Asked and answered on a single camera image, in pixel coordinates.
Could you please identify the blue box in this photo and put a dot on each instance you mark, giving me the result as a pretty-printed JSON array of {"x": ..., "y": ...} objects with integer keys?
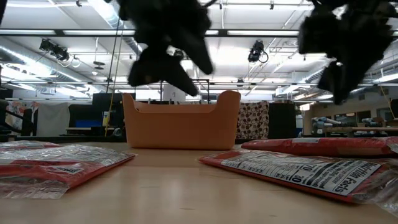
[{"x": 88, "y": 124}]

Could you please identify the thin black ceiling rail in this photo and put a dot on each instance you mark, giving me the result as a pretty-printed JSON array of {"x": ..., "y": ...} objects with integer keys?
[{"x": 280, "y": 84}]

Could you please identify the black ceiling spotlight cluster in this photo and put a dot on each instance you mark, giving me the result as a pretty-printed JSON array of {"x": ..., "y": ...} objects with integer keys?
[{"x": 57, "y": 51}]

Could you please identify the wooden workbench with shelves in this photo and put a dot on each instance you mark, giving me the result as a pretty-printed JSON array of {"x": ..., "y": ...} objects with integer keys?
[{"x": 308, "y": 121}]

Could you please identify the black ceiling-mounted camera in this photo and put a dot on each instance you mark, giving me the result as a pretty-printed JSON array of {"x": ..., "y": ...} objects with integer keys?
[{"x": 256, "y": 51}]

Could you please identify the white cloth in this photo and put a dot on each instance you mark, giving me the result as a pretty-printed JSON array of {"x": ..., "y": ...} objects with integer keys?
[{"x": 53, "y": 119}]

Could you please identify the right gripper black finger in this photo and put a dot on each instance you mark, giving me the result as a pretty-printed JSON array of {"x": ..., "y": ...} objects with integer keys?
[
  {"x": 327, "y": 77},
  {"x": 345, "y": 81}
]

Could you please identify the floral patterned cloth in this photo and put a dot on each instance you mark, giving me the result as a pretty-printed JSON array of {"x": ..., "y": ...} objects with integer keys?
[{"x": 18, "y": 109}]

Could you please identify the black cabinet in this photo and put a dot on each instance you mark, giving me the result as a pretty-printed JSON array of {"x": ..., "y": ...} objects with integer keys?
[{"x": 282, "y": 119}]

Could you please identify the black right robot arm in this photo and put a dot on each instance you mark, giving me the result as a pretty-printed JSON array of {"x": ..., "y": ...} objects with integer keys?
[{"x": 367, "y": 6}]

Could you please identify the red popcorn bag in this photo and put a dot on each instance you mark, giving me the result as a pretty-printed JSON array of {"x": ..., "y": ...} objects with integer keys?
[
  {"x": 28, "y": 145},
  {"x": 311, "y": 147},
  {"x": 46, "y": 172},
  {"x": 295, "y": 174}
]

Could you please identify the orange plastic basket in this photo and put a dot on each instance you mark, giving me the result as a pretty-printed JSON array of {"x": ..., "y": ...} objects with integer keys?
[{"x": 180, "y": 130}]

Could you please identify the black overhead light bar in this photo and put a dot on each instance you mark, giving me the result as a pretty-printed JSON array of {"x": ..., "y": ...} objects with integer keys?
[{"x": 222, "y": 32}]

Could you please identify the brown circle-patterned cloth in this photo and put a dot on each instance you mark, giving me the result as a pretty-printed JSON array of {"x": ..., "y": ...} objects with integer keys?
[{"x": 252, "y": 119}]

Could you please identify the black chair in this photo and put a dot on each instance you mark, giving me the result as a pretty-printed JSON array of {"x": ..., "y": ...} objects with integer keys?
[{"x": 27, "y": 123}]

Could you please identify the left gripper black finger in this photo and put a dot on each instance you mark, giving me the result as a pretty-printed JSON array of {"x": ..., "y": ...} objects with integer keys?
[
  {"x": 196, "y": 49},
  {"x": 182, "y": 77}
]

